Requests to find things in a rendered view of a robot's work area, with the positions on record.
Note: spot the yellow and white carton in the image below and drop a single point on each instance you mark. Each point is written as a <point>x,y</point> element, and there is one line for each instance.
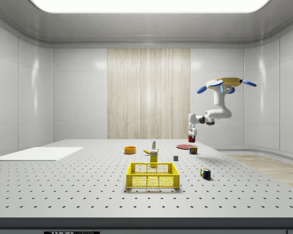
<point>153,156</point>

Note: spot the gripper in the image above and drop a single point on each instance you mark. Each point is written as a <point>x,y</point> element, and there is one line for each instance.
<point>192,131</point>

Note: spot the grey cube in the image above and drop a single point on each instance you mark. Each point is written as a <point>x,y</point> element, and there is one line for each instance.
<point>175,158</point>

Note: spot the red mug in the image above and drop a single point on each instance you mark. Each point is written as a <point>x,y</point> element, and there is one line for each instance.
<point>192,139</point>

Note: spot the red plate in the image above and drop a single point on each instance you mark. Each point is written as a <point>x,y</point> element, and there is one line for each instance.
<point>184,146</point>

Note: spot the yellow bowl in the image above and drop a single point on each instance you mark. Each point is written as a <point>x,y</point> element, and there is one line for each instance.
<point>130,150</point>

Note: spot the puzzle cube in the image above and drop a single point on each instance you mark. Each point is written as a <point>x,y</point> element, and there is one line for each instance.
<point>205,173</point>

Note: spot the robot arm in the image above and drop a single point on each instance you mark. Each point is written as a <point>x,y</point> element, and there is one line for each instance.
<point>219,100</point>

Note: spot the flat-sided can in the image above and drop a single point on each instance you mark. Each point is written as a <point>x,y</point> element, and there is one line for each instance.
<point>193,150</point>

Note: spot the white board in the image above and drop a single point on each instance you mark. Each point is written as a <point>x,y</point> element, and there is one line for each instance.
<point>36,153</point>

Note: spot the yellow basket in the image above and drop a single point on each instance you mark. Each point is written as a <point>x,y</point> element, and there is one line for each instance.
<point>136,174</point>

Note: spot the banana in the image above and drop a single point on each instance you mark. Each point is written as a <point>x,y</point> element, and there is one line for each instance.
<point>146,152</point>

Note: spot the small white bottle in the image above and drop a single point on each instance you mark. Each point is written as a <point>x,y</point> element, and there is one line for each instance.
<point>153,145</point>

